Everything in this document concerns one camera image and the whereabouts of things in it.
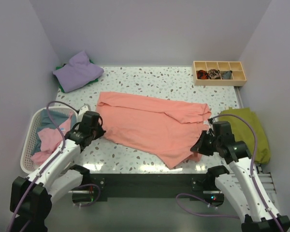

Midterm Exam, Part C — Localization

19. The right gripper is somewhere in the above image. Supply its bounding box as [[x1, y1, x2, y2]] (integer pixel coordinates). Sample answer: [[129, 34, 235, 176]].
[[190, 130, 220, 156]]

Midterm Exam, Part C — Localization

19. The salmon pink t-shirt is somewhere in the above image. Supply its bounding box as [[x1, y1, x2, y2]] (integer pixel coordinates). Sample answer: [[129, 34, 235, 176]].
[[96, 92, 211, 169]]

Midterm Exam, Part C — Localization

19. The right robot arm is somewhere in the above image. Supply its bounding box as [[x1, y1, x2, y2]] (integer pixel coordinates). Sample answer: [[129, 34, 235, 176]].
[[190, 121, 290, 232]]

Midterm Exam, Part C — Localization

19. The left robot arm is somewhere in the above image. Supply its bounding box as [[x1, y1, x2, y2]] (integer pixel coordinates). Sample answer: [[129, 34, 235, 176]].
[[7, 111, 105, 232]]

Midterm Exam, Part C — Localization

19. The olive green t-shirt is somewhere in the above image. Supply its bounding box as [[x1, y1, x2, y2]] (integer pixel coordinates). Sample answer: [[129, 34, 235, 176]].
[[218, 108, 271, 164]]

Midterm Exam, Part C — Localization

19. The grey blue t-shirt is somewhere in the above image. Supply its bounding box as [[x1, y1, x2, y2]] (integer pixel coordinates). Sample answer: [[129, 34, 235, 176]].
[[33, 108, 78, 155]]

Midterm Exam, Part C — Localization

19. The light pink t-shirt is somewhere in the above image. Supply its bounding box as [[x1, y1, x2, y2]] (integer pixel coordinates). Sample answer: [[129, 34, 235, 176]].
[[30, 113, 73, 166]]

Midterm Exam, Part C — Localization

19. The folded green t-shirt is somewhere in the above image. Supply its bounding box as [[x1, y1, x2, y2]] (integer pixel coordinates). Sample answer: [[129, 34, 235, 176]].
[[55, 59, 100, 92]]

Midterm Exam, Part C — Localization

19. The folded lilac t-shirt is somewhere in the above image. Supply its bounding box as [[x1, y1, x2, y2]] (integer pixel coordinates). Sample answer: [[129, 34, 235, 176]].
[[53, 51, 104, 93]]

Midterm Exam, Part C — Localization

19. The grey rolled sock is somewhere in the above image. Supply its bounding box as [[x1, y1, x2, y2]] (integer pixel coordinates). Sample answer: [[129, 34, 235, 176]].
[[221, 71, 232, 80]]

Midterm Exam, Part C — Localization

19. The brown patterned rolled sock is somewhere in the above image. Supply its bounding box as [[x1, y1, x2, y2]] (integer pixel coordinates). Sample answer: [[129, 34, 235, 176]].
[[208, 69, 221, 80]]

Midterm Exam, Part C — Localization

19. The red black rolled sock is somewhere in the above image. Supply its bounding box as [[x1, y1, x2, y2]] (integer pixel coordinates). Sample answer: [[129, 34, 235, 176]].
[[197, 70, 208, 80]]

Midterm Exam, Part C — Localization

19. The wooden compartment tray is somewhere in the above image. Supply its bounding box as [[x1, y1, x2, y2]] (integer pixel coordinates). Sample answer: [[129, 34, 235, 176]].
[[192, 61, 247, 87]]

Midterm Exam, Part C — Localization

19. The white laundry basket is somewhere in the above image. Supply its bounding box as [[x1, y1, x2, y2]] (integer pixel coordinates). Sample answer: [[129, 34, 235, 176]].
[[20, 106, 77, 174]]

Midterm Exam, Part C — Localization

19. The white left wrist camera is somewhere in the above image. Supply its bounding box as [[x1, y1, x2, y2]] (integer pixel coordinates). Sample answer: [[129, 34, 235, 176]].
[[77, 104, 91, 122]]

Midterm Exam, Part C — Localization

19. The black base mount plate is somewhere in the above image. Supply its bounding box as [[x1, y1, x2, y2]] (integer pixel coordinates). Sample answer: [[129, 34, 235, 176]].
[[72, 174, 225, 206]]

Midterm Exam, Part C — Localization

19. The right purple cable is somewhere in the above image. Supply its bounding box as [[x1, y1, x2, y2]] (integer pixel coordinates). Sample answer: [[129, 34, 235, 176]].
[[175, 114, 285, 232]]

